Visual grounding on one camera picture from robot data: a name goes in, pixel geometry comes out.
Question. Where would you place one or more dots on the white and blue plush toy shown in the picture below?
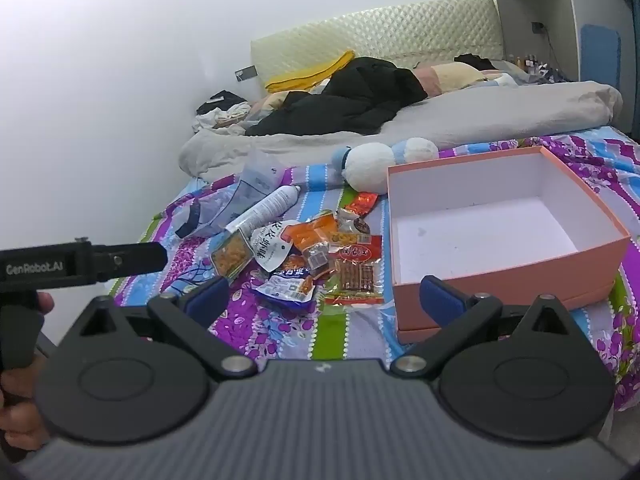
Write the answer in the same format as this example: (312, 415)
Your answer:
(370, 165)

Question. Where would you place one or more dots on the black wall socket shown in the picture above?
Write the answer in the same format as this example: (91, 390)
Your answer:
(538, 27)

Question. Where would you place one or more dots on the silver snack packet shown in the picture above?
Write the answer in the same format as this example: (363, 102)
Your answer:
(352, 227)

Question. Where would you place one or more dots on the grey wall socket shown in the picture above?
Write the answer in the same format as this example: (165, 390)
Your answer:
(246, 74)

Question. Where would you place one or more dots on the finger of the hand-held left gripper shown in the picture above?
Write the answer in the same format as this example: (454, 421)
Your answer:
(130, 260)

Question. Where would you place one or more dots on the group of small bottles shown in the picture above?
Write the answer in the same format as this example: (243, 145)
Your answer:
(532, 64)

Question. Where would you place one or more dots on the black clothing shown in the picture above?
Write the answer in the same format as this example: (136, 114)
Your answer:
(350, 100)

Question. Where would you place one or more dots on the blue padded panel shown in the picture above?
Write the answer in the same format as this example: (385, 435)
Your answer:
(600, 55)

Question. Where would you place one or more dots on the brown sticks snack packet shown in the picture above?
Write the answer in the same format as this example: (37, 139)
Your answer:
(355, 275)

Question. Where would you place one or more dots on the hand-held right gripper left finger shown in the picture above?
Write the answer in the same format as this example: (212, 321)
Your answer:
(207, 300)

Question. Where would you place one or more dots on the pink cardboard box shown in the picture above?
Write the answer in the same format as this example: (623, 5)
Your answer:
(525, 280)

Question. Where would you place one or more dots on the grey duvet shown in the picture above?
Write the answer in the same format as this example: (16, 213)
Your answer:
(450, 120)

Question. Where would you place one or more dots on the dark cloth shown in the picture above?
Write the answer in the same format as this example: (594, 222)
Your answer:
(472, 60)

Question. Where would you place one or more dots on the yellow snack clear packet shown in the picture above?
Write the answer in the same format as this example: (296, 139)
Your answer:
(231, 255)

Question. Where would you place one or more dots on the white spray can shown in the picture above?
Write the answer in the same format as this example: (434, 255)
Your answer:
(265, 207)

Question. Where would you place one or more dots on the cream quilted headboard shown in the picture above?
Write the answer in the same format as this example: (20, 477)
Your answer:
(400, 30)

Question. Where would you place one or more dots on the blue snack packet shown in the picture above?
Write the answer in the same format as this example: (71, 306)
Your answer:
(285, 290)

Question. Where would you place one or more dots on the pile of clothes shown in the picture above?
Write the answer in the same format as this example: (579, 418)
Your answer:
(222, 110)

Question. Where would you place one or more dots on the yellow cloth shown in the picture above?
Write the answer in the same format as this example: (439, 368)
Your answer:
(310, 75)

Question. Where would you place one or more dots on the pink patterned cloth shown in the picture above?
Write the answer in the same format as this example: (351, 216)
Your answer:
(270, 102)

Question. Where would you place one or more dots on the person's left hand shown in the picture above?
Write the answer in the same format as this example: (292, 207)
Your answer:
(20, 400)

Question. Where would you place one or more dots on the translucent plastic bag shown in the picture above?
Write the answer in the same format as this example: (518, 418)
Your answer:
(255, 180)

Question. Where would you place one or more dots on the red foil sachet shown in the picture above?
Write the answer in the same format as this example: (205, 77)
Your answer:
(361, 205)

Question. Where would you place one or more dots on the pink and cream pillow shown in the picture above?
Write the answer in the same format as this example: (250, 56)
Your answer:
(450, 77)

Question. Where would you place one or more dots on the white pouch with black print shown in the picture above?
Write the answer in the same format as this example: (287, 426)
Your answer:
(270, 250)

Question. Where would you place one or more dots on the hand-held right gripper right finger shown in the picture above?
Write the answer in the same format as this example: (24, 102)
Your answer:
(440, 300)

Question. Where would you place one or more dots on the floral striped bedsheet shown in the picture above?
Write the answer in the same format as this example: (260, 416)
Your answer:
(280, 330)

